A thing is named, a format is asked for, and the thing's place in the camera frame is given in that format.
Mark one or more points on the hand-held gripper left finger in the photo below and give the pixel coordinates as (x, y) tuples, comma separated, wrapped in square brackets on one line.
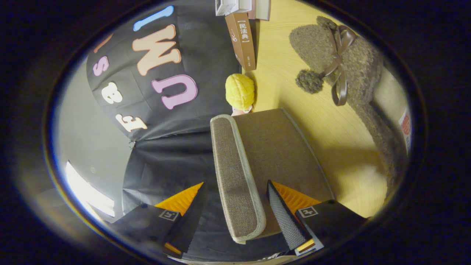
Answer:
[(191, 221)]

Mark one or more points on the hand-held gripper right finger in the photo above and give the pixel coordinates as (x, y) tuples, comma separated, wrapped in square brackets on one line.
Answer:
[(285, 221)]

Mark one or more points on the brown fabric storage box lid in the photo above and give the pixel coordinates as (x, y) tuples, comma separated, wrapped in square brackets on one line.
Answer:
[(268, 154)]

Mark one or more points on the brown fuzzy shoe with bow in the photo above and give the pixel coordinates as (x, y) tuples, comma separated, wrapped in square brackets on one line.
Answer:
[(364, 66)]

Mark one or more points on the black backdrop cloth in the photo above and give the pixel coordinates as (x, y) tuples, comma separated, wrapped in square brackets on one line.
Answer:
[(165, 162)]

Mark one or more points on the ceiling light panel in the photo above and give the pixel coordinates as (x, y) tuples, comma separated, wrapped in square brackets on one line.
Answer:
[(88, 191)]

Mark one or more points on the yellow round plush toy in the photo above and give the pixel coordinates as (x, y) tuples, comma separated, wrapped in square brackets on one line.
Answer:
[(240, 90)]

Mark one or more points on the brown book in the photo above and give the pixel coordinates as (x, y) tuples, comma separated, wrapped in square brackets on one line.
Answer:
[(243, 40)]

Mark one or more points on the pinkish book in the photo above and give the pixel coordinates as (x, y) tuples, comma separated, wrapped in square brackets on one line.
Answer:
[(262, 9)]

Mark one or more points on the white book with portrait cover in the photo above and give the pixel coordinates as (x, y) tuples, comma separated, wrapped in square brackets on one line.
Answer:
[(232, 5)]

